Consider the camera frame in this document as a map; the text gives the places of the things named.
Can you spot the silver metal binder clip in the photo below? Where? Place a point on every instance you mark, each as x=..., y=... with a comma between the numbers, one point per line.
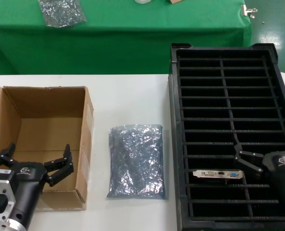
x=247, y=10

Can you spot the flat-flapped cardboard box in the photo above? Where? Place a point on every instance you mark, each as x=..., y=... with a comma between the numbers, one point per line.
x=177, y=1

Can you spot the table with green cloth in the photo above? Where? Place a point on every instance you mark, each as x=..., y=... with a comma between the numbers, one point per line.
x=133, y=36

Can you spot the left wrist camera silver bracket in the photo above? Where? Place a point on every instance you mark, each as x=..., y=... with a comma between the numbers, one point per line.
x=0, y=187

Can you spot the black slotted container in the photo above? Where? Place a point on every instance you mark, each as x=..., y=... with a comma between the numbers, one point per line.
x=229, y=96

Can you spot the crumpled empty antistatic bag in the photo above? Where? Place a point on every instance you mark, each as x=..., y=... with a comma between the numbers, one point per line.
x=61, y=12

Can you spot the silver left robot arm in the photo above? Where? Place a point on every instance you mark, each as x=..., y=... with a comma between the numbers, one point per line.
x=16, y=222

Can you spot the grey antistatic bag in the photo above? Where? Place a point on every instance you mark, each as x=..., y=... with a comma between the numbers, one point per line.
x=137, y=161

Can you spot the white tape roll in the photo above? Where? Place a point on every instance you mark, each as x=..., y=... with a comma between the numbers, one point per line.
x=142, y=1

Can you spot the open brown cardboard box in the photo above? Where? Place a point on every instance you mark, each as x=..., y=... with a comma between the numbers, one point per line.
x=46, y=103

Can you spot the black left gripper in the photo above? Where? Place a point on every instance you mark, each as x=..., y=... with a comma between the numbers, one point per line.
x=31, y=178

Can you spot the graphics card with metal bracket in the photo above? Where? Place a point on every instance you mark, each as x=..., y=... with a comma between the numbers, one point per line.
x=217, y=174

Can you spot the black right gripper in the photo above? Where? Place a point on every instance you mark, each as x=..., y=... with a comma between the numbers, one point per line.
x=284, y=173

